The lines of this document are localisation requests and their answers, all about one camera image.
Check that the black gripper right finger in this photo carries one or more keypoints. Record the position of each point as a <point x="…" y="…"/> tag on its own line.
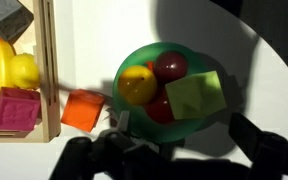
<point x="267" y="151"/>

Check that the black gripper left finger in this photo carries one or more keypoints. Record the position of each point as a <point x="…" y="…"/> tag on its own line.
<point x="112" y="153"/>

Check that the yellow-green soft block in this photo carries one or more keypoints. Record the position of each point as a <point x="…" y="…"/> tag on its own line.
<point x="195" y="96"/>

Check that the green plastic bowl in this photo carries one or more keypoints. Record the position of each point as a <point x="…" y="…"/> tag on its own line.
<point x="140" y="124"/>

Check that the orange soft block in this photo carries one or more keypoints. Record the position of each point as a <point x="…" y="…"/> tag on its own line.
<point x="82" y="109"/>

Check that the pink soft block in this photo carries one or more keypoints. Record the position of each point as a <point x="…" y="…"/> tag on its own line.
<point x="19" y="109"/>

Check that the grey soft block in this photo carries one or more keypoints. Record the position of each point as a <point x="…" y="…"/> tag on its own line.
<point x="15" y="18"/>

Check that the red toy apple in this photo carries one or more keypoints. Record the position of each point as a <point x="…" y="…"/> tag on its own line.
<point x="159" y="109"/>

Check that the yellow toy fruit ball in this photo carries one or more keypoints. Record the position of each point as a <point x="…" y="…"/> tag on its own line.
<point x="137" y="85"/>

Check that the round white table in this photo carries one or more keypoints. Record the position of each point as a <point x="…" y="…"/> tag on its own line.
<point x="93" y="38"/>

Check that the dark maroon toy plum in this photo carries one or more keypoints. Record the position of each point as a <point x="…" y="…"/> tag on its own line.
<point x="170" y="66"/>

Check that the yellow toy lemon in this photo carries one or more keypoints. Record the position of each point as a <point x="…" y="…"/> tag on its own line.
<point x="24" y="71"/>

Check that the wooden toy tray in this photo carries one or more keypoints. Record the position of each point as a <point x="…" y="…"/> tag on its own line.
<point x="39" y="40"/>

